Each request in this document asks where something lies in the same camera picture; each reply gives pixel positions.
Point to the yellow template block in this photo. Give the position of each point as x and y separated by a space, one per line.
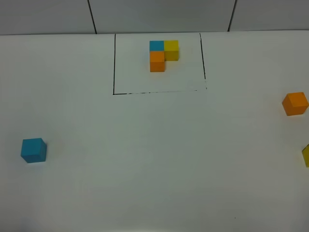
171 50

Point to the blue template block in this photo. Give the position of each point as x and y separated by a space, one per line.
156 46

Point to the orange template block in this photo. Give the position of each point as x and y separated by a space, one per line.
157 61

